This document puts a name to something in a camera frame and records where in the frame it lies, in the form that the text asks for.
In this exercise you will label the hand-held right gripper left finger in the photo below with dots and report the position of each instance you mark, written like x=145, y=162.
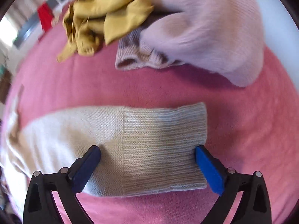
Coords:
x=86, y=170

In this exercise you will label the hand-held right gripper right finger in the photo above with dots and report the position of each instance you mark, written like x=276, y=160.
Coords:
x=209, y=171

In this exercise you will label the beige knit sweater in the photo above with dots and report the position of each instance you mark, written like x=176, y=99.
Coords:
x=140, y=140

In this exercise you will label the pink bed blanket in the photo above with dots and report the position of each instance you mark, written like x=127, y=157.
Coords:
x=245, y=121

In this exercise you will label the light pink knit sweater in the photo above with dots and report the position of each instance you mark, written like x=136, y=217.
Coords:
x=210, y=28

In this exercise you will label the grey white headboard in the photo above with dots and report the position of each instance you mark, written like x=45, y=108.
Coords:
x=25, y=31

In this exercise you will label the red cloth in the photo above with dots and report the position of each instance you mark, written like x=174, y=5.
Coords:
x=45, y=16

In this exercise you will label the yellow garment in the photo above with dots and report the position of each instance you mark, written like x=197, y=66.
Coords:
x=98, y=9

